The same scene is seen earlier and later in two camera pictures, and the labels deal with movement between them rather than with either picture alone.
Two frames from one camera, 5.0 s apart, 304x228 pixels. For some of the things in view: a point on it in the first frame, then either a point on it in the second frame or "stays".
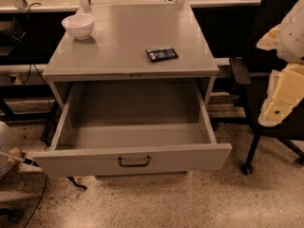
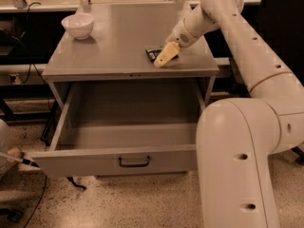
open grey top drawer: (133, 128) stays
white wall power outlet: (18, 79) stays
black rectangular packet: (161, 54) stays
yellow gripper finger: (286, 89) -> (179, 37)
